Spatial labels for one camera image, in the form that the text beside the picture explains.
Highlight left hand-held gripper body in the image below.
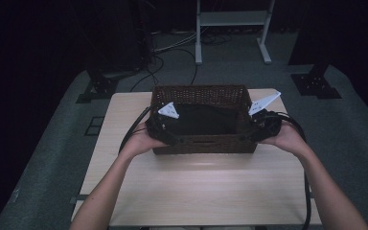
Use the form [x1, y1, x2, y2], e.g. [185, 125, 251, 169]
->
[146, 102, 180, 142]

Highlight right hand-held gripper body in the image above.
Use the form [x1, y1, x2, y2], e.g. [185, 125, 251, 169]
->
[248, 90, 283, 143]

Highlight black cloth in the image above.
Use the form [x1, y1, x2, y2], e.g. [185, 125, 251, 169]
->
[168, 103, 240, 136]

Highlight brown wicker basket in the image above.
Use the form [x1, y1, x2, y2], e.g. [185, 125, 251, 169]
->
[149, 84, 260, 156]

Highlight person's left hand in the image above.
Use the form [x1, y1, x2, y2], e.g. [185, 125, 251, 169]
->
[120, 122, 169, 161]

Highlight person's right hand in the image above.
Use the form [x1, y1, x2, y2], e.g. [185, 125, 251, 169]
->
[261, 122, 313, 159]

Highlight black stand with square base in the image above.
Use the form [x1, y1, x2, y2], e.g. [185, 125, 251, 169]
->
[289, 61, 343, 100]

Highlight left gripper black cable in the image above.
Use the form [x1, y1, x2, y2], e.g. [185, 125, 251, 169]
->
[118, 106, 151, 155]

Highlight black floor cable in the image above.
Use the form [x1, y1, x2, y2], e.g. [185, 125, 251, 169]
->
[129, 47, 199, 93]

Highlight white floor cables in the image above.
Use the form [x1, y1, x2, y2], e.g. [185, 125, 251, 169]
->
[152, 30, 199, 55]

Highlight white metal stand frame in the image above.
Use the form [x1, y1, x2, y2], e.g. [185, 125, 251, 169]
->
[195, 0, 276, 66]

